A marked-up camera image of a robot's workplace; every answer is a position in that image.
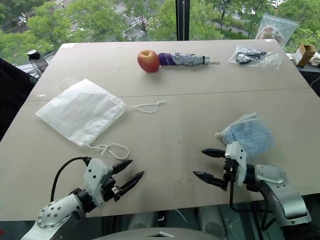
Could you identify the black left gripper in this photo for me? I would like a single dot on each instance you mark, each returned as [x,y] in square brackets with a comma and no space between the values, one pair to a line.
[113,191]

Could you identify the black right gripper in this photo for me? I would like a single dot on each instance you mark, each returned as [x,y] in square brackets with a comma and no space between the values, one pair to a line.
[230,172]

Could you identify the blue cloth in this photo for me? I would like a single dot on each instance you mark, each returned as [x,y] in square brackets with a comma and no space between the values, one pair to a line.
[250,135]

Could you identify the clear bag with black item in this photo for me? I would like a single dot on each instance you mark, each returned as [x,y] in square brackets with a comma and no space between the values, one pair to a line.
[250,57]

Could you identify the large clear zip bag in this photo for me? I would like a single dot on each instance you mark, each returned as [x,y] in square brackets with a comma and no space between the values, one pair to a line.
[275,27]

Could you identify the grey rounded robot torso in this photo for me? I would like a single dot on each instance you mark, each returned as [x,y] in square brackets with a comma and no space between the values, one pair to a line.
[150,235]

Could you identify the folded silver purple umbrella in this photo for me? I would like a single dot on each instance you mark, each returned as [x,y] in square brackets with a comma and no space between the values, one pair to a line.
[185,59]

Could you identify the red apple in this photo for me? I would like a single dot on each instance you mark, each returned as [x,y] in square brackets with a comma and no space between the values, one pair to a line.
[148,61]

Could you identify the small cardboard box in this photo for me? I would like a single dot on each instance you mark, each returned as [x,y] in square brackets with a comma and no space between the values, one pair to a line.
[303,55]

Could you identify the black round-topped device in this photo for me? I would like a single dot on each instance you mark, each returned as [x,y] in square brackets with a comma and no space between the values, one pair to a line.
[35,58]

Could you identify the white crumpled cloth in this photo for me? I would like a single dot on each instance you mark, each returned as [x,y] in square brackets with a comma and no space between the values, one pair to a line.
[315,59]

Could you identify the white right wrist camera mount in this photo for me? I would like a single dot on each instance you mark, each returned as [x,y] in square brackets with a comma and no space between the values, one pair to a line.
[237,160]

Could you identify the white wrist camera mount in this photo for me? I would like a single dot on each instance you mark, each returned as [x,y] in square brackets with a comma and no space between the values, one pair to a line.
[237,160]
[96,175]

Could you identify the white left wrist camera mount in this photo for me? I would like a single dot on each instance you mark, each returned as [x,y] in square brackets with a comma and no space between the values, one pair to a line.
[96,175]

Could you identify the black window frame post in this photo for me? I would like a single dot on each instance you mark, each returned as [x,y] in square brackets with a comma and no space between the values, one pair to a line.
[182,20]

